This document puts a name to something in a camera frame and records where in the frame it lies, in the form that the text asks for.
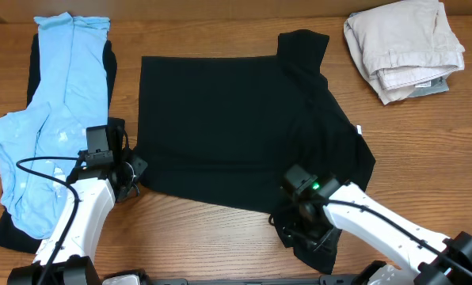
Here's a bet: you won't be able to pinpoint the black t-shirt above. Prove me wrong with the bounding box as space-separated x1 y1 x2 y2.
135 30 375 274

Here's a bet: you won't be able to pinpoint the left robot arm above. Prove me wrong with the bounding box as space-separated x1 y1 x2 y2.
7 124 147 285

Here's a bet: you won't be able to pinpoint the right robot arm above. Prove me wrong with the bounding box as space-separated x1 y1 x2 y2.
282 165 472 284

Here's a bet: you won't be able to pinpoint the light blue shirt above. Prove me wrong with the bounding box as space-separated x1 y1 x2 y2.
0 13 110 240

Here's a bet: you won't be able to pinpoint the black garment under pile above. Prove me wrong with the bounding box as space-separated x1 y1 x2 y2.
0 34 117 253

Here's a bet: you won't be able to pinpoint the folded grey garment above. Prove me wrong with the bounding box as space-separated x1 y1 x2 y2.
408 77 449 98

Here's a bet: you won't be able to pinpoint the folded beige trousers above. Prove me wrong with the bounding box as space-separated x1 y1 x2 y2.
344 0 465 105

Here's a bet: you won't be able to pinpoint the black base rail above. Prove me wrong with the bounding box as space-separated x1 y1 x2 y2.
101 268 387 285

